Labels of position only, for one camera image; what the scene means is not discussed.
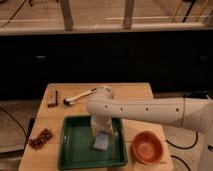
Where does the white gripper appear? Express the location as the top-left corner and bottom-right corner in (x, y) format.
(90, 115), (112, 136)

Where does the blue grey sponge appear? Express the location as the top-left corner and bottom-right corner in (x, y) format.
(93, 132), (109, 150)

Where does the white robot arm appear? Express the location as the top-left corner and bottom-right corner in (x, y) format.
(87, 86), (213, 171)

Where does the green plastic tray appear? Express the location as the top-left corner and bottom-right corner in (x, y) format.
(58, 116), (128, 171)

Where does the orange bowl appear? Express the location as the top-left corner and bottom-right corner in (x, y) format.
(131, 131), (164, 165)

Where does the brown chocolate bar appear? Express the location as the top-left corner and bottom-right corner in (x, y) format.
(47, 90), (58, 107)

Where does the brown grape cluster toy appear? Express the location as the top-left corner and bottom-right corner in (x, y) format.
(28, 128), (53, 149)

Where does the black cable on floor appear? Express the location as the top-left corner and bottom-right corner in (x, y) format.
(165, 129), (200, 171)

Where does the black cable left floor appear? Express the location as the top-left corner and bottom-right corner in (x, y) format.
(0, 106), (29, 148)

